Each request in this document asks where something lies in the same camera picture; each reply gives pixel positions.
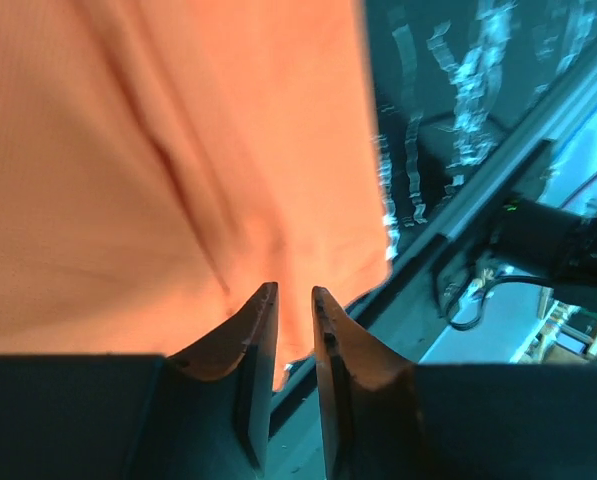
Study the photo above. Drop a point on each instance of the orange t shirt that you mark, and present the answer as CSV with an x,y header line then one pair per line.
x,y
160,160

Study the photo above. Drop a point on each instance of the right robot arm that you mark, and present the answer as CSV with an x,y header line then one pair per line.
x,y
557,247

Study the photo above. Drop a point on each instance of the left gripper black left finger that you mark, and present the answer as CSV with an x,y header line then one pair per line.
x,y
202,413

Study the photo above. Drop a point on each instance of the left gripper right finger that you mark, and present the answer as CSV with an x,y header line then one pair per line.
x,y
385,417

